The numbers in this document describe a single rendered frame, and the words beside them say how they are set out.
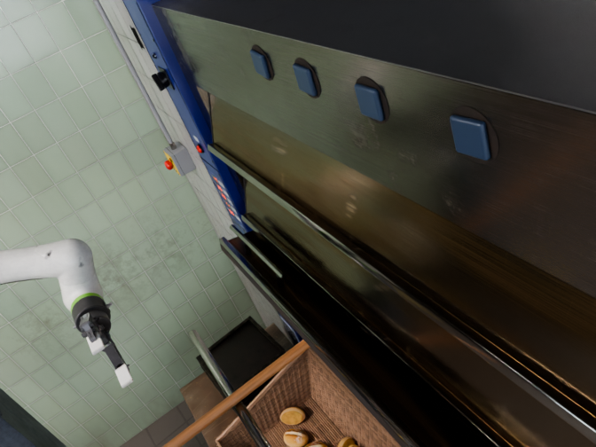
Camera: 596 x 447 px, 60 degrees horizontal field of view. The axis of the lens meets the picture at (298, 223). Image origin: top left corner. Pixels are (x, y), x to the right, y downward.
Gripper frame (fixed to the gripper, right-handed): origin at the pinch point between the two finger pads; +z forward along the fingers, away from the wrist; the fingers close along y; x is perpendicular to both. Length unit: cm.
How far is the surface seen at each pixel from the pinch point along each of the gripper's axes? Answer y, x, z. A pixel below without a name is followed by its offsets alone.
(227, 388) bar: 31.0, -19.1, 0.1
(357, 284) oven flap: -5, -54, 31
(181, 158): 0, -53, -83
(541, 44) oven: -62, -62, 72
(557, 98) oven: -62, -54, 80
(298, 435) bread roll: 84, -31, -9
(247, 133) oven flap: -33, -56, -4
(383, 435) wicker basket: 69, -50, 21
